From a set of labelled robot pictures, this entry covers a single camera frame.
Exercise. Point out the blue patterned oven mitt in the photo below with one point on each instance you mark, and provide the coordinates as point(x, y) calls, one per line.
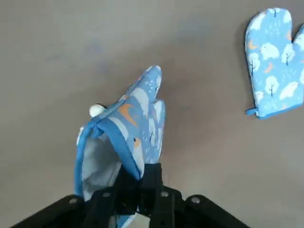
point(142, 118)
point(268, 59)

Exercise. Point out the small blue plush doll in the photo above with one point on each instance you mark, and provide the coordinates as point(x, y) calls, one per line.
point(96, 109)

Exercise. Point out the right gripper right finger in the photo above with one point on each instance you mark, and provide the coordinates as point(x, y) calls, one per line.
point(171, 209)

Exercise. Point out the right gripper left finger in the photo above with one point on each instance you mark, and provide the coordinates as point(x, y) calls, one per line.
point(102, 209)

